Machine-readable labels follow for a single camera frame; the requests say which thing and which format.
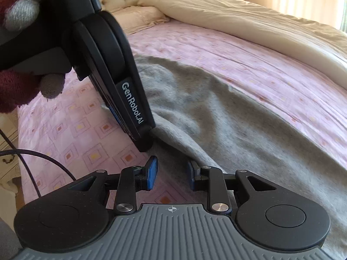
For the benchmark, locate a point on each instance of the pink patterned bedsheet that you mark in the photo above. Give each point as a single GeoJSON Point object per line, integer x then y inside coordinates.
{"type": "Point", "coordinates": [81, 130]}

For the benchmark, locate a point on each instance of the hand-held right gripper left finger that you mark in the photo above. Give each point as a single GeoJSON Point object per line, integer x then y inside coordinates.
{"type": "Point", "coordinates": [151, 173]}

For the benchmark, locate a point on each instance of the person's left hand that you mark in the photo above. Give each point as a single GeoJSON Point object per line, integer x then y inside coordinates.
{"type": "Point", "coordinates": [19, 10]}

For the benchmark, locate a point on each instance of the cream pillow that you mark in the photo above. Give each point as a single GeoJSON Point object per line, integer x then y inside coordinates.
{"type": "Point", "coordinates": [141, 17]}

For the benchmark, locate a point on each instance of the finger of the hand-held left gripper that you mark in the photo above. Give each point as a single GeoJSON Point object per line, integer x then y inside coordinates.
{"type": "Point", "coordinates": [113, 113]}
{"type": "Point", "coordinates": [135, 108]}

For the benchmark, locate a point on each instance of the white ornate nightstand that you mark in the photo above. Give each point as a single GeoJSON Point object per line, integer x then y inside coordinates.
{"type": "Point", "coordinates": [8, 165]}

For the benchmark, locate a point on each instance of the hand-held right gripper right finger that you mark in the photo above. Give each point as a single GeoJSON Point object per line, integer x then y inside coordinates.
{"type": "Point", "coordinates": [191, 176]}

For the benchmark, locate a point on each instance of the grey speckled pants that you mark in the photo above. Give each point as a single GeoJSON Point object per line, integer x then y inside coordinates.
{"type": "Point", "coordinates": [217, 130]}

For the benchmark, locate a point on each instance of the cream duvet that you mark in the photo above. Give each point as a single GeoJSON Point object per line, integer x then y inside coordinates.
{"type": "Point", "coordinates": [244, 27]}

